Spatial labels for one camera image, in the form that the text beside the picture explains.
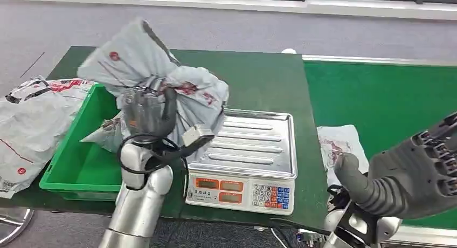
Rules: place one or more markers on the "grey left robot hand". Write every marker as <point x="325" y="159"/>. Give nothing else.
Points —
<point x="148" y="114"/>

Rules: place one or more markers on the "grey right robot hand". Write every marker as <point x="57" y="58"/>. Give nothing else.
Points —
<point x="407" y="182"/>

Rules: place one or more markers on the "grey plastic parcel bag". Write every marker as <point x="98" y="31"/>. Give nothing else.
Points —
<point x="142" y="60"/>

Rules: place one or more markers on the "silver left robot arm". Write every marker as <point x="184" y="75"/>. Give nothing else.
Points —
<point x="137" y="200"/>

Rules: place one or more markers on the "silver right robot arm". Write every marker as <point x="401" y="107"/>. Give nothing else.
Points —
<point x="357" y="226"/>

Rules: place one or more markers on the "small white parcel bag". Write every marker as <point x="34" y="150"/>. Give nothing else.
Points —
<point x="339" y="146"/>

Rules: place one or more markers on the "green plastic crate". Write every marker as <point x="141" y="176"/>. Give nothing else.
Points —
<point x="82" y="164"/>

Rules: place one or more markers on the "green conveyor belt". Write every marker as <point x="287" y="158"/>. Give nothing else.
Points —
<point x="385" y="100"/>

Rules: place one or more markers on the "steel scale pan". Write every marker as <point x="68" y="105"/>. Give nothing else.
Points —
<point x="250" y="142"/>

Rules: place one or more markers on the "large white parcel bag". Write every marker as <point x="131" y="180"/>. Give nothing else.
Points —
<point x="32" y="128"/>

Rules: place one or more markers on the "white electronic scale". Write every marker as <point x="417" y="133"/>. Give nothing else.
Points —
<point x="239" y="194"/>

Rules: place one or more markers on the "white round knob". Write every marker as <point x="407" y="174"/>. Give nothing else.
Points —
<point x="288" y="51"/>

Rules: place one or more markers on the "silver chair base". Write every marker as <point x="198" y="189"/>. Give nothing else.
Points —
<point x="14" y="223"/>

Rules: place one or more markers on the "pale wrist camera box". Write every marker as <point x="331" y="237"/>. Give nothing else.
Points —
<point x="197" y="134"/>

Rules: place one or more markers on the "silver conveyor side rail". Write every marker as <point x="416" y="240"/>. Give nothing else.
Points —
<point x="378" y="60"/>

